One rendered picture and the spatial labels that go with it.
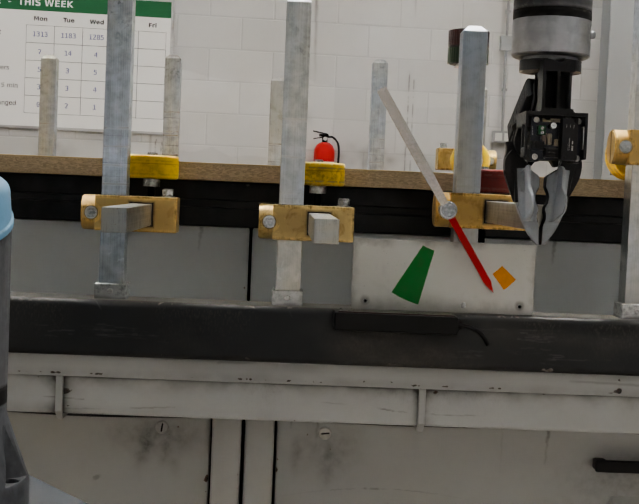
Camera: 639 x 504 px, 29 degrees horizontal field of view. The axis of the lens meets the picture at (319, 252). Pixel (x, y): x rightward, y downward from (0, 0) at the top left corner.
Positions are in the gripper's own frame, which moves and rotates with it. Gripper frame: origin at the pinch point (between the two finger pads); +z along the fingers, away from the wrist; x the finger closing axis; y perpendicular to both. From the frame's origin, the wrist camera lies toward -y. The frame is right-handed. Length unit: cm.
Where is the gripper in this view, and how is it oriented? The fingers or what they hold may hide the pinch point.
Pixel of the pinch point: (538, 233)
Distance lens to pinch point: 150.2
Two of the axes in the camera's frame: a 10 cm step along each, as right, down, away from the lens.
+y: 0.3, 0.3, -10.0
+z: -0.4, 10.0, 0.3
